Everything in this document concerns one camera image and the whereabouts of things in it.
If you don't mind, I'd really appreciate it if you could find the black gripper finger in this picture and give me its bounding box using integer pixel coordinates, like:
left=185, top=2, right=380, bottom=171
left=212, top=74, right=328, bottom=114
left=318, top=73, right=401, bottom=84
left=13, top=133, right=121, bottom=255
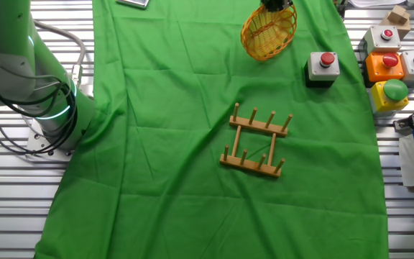
left=277, top=0, right=295, bottom=12
left=259, top=0, right=278, bottom=12

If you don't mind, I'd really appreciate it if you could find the orange yellow woven dish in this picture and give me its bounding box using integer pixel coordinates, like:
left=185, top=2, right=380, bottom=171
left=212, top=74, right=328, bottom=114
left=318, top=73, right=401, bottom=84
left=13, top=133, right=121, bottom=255
left=240, top=2, right=298, bottom=61

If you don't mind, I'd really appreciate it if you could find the wooden peg dish rack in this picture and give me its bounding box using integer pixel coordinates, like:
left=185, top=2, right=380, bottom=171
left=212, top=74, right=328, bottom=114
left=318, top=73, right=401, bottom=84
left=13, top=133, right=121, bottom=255
left=219, top=102, right=294, bottom=178

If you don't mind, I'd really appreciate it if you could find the white box large red button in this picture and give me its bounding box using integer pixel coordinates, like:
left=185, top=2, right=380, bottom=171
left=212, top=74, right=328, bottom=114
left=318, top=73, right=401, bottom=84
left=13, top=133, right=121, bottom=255
left=304, top=51, right=341, bottom=89

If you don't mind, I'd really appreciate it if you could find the white box small red button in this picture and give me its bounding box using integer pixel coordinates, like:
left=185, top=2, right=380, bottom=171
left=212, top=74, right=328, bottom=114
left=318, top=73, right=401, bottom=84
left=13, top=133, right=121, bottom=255
left=362, top=24, right=402, bottom=55

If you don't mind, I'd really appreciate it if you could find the orange box red button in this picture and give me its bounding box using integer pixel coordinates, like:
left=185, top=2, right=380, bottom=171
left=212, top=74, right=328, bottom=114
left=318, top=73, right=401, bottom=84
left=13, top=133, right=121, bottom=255
left=364, top=52, right=405, bottom=87

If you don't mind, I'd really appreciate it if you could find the small cardboard box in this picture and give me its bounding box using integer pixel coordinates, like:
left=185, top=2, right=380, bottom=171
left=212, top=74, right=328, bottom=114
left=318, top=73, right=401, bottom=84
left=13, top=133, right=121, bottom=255
left=379, top=4, right=412, bottom=40

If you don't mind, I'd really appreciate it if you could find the silver kitchen scale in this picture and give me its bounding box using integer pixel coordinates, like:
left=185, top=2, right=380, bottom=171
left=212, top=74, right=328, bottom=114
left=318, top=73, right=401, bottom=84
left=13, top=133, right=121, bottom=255
left=116, top=0, right=150, bottom=9

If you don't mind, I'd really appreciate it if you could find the yellow box green button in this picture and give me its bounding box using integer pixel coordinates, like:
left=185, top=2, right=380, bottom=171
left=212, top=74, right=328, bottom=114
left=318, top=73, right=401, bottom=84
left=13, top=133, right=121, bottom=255
left=369, top=78, right=410, bottom=118

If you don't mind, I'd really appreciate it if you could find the green cloth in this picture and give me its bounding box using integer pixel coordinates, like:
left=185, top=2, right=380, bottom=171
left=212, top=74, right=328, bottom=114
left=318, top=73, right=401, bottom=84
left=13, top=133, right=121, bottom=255
left=33, top=0, right=390, bottom=259

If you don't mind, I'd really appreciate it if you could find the grey base cable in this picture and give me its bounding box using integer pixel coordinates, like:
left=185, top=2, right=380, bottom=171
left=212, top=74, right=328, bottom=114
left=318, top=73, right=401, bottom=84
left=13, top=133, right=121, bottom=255
left=34, top=19, right=87, bottom=89

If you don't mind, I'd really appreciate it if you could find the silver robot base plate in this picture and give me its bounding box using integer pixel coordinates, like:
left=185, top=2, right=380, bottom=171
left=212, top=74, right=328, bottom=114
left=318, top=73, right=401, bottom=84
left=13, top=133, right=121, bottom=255
left=25, top=120, right=75, bottom=163

